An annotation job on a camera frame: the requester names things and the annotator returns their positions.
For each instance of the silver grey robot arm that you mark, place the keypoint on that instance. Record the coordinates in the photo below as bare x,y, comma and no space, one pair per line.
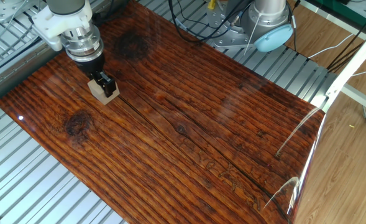
269,14

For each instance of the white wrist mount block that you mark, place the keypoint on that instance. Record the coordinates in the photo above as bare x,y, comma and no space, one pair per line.
55,26

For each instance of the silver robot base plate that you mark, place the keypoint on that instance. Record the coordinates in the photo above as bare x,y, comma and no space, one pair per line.
224,39

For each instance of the white aluminium frame post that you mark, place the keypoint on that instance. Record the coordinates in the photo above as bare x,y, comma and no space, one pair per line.
353,59

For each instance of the grey metal rail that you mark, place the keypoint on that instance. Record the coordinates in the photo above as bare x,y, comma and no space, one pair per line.
15,76

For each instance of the pale wooden cube block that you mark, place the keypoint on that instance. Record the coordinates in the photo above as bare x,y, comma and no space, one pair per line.
99,95

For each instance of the white aluminium crossbar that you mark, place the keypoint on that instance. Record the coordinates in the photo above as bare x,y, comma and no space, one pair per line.
361,98

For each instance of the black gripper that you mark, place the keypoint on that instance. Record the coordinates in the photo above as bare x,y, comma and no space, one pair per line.
90,64

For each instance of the glossy wood grain mat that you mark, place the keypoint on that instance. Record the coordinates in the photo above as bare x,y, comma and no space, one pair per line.
170,124

